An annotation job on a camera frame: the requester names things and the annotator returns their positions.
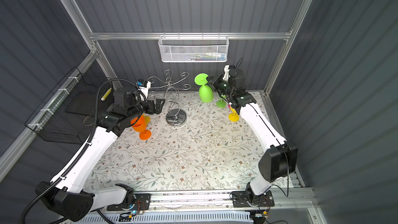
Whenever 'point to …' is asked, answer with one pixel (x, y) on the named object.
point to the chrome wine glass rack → (175, 117)
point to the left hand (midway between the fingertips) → (155, 98)
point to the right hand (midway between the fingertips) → (206, 78)
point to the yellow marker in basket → (103, 97)
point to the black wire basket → (69, 114)
